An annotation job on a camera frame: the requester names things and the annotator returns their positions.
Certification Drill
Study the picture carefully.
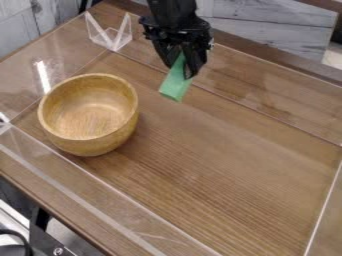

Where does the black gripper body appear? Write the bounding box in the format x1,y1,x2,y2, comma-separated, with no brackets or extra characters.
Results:
139,16,214,50

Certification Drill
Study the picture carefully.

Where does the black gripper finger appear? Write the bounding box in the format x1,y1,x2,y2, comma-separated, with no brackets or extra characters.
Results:
152,40,182,68
182,43,207,79

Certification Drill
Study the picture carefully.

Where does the black cable under table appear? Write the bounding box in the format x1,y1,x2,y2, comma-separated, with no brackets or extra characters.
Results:
0,229,33,256

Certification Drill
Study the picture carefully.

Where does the green rectangular block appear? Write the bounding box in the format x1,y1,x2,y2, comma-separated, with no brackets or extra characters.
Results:
159,54,192,102

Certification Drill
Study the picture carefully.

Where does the brown wooden bowl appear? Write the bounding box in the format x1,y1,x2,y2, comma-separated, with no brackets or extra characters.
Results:
37,73,139,157

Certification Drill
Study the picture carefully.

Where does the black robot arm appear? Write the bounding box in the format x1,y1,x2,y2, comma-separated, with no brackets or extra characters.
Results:
139,0,214,79

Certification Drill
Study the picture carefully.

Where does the black table leg bracket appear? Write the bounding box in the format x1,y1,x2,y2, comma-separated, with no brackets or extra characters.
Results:
29,207,77,256

